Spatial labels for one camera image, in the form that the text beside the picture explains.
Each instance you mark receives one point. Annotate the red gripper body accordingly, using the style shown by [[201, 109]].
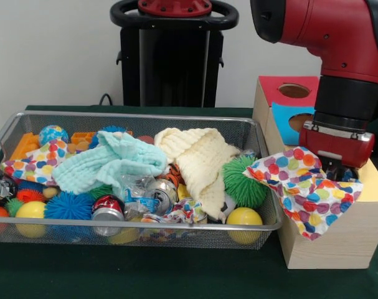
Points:
[[338, 146]]

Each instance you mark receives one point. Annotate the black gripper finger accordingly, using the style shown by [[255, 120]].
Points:
[[345, 172], [332, 169]]

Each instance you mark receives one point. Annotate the polka dot cloth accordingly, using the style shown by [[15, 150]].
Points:
[[300, 180], [42, 162]]

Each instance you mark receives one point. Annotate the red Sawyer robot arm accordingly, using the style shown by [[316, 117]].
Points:
[[341, 37]]

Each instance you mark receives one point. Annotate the wooden box with three holes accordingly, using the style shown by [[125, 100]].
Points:
[[332, 249]]

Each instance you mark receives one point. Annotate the green spiky ball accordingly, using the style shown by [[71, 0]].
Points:
[[241, 187]]

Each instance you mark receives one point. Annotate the yellow ball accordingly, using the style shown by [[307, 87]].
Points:
[[31, 210], [244, 218]]

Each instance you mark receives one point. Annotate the cream waffle cloth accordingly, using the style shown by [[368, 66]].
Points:
[[201, 155]]

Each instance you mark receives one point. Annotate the mint waffle cloth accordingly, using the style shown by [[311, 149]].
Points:
[[83, 168]]

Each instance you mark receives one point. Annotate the blue spiky ball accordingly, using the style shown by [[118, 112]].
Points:
[[68, 207]]

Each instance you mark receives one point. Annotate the blue globe ball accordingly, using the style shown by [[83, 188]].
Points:
[[53, 134]]

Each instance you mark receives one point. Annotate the orange building block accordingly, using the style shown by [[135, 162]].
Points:
[[23, 144]]

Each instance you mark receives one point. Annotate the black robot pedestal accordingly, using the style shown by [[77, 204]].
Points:
[[129, 68]]

